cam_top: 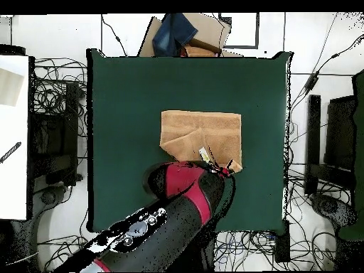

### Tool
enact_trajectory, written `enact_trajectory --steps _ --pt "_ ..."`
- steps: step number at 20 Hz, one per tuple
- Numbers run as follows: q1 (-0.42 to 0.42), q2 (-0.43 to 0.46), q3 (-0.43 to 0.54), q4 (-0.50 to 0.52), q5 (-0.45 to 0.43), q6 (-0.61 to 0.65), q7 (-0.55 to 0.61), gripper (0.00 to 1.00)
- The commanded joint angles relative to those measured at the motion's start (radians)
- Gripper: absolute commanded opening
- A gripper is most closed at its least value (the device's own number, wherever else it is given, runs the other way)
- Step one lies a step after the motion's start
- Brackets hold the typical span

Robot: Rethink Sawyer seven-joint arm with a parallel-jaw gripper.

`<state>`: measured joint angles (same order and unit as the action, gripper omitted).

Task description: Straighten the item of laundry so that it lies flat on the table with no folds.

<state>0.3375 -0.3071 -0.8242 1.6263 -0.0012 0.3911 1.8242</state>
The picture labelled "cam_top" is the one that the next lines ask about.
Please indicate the tan terry towel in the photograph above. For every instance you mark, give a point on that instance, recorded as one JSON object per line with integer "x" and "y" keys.
{"x": 199, "y": 130}

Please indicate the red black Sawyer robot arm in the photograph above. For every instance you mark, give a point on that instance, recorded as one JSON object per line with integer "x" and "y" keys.
{"x": 176, "y": 227}

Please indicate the black flat panel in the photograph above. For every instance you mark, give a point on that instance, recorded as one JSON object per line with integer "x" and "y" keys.
{"x": 339, "y": 133}

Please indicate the black upright bar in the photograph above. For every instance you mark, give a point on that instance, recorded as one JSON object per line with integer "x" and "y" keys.
{"x": 312, "y": 142}

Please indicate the black power strip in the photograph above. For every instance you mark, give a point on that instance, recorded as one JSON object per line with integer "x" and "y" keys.
{"x": 282, "y": 244}

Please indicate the dark green table cloth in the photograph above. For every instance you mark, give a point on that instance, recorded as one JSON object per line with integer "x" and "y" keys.
{"x": 128, "y": 128}

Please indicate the folded orange-brown cloth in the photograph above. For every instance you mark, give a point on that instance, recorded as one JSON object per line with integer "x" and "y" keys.
{"x": 199, "y": 51}

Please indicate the brown cardboard box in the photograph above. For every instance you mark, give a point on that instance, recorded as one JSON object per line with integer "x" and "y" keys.
{"x": 209, "y": 28}

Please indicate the blue denim jeans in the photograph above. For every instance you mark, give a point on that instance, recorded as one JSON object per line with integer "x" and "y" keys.
{"x": 170, "y": 34}

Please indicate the black equipment rack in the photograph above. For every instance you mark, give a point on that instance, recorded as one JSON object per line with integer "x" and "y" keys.
{"x": 47, "y": 142}

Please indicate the white desk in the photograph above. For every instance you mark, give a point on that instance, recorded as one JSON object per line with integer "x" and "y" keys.
{"x": 14, "y": 184}

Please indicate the black striped tool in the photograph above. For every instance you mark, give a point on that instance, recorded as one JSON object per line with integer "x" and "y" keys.
{"x": 11, "y": 151}

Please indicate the beige paper sheet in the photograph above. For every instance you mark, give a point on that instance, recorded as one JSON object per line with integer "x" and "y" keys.
{"x": 10, "y": 85}

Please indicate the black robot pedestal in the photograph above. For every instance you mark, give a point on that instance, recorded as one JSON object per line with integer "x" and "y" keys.
{"x": 212, "y": 253}

